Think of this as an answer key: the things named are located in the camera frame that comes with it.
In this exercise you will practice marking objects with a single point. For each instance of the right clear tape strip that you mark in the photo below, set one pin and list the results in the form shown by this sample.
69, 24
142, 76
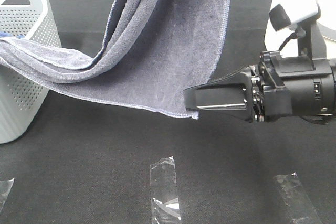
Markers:
296, 199

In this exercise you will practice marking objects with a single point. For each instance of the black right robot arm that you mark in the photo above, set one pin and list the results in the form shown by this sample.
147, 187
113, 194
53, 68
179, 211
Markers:
276, 87

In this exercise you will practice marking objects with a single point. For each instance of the grey microfibre towel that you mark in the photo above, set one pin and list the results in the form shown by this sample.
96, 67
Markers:
151, 51

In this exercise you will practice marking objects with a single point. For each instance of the clear tape strip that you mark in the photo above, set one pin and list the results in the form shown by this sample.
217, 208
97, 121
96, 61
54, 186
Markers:
164, 195
5, 187
296, 199

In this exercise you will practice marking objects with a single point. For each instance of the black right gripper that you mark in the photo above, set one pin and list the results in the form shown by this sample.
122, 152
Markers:
297, 86

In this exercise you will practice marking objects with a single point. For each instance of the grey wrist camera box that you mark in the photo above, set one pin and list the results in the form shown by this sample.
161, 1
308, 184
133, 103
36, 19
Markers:
291, 12

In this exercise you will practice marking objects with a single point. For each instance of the middle clear tape strip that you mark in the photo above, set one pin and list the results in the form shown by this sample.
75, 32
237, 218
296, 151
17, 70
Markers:
164, 195

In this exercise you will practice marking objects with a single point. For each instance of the grey perforated laundry basket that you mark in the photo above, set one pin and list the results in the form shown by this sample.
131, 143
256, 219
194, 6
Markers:
21, 98

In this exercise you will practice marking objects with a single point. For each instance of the cream plastic storage basket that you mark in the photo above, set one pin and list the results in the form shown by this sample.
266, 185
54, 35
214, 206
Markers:
270, 35

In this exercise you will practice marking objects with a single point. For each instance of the blue cloth in basket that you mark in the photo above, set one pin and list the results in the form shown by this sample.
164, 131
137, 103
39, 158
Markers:
5, 34

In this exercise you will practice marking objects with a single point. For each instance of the black table mat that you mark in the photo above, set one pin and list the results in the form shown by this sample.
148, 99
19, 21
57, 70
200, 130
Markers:
85, 162

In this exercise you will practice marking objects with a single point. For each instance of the left clear tape strip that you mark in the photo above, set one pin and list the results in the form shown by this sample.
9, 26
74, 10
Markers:
5, 187

